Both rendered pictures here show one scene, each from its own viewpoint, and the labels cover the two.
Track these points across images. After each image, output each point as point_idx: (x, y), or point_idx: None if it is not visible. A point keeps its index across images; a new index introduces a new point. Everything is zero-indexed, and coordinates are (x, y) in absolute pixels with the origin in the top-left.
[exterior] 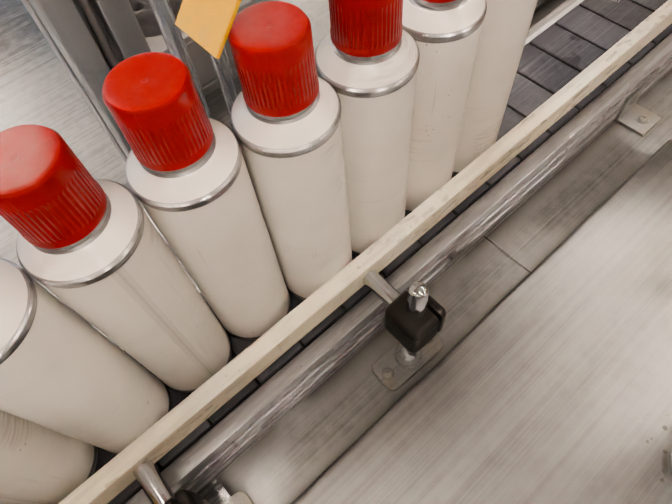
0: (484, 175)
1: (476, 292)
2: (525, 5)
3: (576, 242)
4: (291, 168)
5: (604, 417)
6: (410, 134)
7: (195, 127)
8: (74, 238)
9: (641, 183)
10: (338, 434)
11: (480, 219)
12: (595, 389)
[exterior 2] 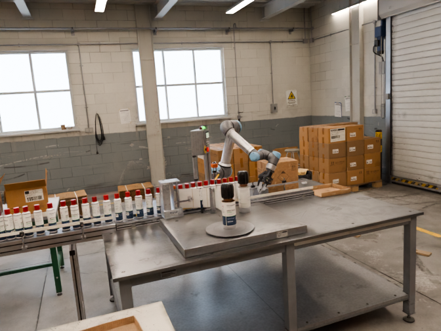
0: (237, 199)
1: None
2: (237, 184)
3: None
4: (218, 186)
5: (237, 209)
6: None
7: (213, 182)
8: (206, 184)
9: (252, 203)
10: None
11: (237, 204)
12: (237, 208)
